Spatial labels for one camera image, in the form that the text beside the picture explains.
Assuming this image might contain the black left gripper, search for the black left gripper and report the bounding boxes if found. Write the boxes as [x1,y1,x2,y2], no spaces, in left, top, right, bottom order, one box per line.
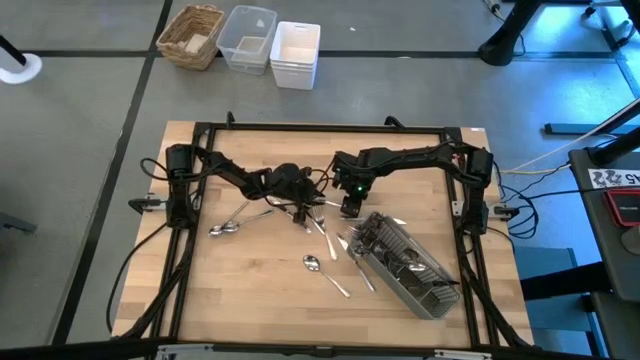
[272,161,323,226]

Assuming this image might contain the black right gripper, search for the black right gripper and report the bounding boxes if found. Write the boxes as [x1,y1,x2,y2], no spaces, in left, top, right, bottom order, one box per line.
[332,149,376,220]

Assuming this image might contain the grey mesh cutlery caddy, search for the grey mesh cutlery caddy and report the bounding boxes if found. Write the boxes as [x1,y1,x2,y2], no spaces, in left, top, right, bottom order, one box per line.
[348,211,462,321]

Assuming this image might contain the white plastic bin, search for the white plastic bin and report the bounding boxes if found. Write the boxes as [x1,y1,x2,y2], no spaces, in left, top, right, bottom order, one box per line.
[269,20,322,92]

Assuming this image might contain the black table clamp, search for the black table clamp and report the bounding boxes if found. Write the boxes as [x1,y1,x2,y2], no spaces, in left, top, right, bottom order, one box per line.
[487,203,521,222]
[127,197,169,215]

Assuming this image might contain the clear plastic bin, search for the clear plastic bin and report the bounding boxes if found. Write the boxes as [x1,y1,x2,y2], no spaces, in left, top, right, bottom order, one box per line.
[215,4,279,77]

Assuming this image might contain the beige paper pad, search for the beige paper pad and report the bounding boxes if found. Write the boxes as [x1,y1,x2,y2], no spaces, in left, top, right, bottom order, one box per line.
[183,32,210,54]

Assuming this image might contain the wicker basket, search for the wicker basket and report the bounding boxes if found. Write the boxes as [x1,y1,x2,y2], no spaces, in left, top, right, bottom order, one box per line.
[155,3,226,72]

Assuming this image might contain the black desk crossbar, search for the black desk crossbar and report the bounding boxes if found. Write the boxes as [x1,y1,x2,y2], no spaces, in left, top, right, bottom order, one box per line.
[519,260,614,302]

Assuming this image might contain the black floor foot bar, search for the black floor foot bar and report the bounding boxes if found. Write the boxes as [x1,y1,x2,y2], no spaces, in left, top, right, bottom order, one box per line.
[543,122,619,137]

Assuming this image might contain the dark side desk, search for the dark side desk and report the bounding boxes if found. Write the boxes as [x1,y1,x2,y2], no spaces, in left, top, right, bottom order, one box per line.
[568,127,640,360]

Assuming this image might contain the white printed label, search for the white printed label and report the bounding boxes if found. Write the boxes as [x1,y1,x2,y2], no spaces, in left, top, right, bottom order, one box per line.
[587,168,640,190]

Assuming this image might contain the black front crossbar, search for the black front crossbar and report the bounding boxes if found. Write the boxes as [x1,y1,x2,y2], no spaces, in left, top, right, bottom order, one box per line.
[0,337,640,360]

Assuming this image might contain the red flat device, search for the red flat device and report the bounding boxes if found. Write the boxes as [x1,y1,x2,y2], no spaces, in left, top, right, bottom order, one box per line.
[603,187,640,229]

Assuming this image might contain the grey round disc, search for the grey round disc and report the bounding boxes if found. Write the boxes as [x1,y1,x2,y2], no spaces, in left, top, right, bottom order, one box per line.
[621,227,640,257]

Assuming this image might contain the dark grey floor foot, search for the dark grey floor foot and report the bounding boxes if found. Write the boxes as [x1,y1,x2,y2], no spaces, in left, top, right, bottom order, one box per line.
[0,211,39,235]

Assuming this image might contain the white round stand base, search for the white round stand base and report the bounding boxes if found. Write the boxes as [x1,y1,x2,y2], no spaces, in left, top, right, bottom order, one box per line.
[0,52,43,85]

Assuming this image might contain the black metal table frame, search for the black metal table frame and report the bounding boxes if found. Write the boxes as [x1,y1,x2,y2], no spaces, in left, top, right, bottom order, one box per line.
[148,119,502,351]

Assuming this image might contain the black arm cable loops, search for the black arm cable loops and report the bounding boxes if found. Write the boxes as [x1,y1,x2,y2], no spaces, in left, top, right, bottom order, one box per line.
[492,159,540,240]

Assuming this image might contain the black cable bundle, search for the black cable bundle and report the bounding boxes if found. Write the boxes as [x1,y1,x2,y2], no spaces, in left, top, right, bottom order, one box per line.
[459,249,534,349]
[119,249,194,344]

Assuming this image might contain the silver metal bracket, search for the silver metal bracket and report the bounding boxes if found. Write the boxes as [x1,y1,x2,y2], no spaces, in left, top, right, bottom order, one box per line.
[433,348,494,360]
[156,343,215,360]

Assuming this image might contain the black power cable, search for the black power cable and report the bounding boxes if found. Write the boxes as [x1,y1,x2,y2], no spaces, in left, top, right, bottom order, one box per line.
[105,222,169,335]

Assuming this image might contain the black floor pedestal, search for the black floor pedestal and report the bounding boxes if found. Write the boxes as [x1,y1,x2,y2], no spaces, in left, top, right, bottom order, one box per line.
[477,0,544,68]

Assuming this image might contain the white floor cable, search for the white floor cable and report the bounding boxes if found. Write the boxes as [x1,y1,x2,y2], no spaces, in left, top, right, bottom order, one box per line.
[494,107,640,176]

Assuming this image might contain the black stand post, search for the black stand post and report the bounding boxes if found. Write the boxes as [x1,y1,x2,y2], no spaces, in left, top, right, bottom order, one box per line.
[0,34,27,70]

